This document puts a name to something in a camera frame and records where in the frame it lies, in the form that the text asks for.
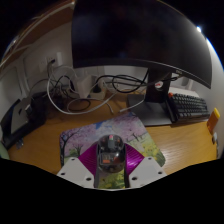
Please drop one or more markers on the transparent computer mouse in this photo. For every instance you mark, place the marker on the transparent computer mouse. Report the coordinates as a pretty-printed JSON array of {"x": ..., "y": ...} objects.
[{"x": 111, "y": 153}]

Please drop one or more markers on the white wall outlet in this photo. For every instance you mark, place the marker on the white wall outlet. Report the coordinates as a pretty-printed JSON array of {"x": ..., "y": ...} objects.
[{"x": 51, "y": 62}]

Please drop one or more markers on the black keyboard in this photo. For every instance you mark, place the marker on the black keyboard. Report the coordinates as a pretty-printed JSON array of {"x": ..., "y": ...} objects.
[{"x": 190, "y": 106}]

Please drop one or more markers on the white power strip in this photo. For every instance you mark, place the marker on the white power strip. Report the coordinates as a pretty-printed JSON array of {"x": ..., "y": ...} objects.
[{"x": 97, "y": 90}]

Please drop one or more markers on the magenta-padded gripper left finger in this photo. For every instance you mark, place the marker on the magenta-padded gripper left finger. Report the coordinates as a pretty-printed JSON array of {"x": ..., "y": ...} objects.
[{"x": 71, "y": 171}]

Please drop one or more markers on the black computer monitor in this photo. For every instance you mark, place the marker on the black computer monitor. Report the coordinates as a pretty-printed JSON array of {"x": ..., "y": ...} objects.
[{"x": 133, "y": 33}]

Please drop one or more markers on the floral print mouse pad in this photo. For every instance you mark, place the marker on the floral print mouse pad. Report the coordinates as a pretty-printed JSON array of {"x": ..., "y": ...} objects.
[{"x": 83, "y": 133}]

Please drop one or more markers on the silver mini computer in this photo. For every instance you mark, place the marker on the silver mini computer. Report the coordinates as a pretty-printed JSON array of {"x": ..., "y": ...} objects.
[{"x": 20, "y": 115}]

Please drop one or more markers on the pale green bag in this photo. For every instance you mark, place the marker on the pale green bag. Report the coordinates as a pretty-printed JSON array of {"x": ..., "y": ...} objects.
[{"x": 3, "y": 151}]

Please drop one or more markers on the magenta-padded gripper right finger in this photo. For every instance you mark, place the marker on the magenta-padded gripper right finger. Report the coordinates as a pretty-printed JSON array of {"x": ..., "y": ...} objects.
[{"x": 148, "y": 170}]

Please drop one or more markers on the black desktop stand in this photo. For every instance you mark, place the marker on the black desktop stand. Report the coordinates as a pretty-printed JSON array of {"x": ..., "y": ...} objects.
[{"x": 36, "y": 116}]

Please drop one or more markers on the wooden wall shelf unit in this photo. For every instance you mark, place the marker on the wooden wall shelf unit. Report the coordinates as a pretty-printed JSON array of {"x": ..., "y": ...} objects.
[{"x": 26, "y": 36}]

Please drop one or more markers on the orange jar with yellow lid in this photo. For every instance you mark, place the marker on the orange jar with yellow lid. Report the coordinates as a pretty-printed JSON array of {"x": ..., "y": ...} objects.
[{"x": 213, "y": 121}]

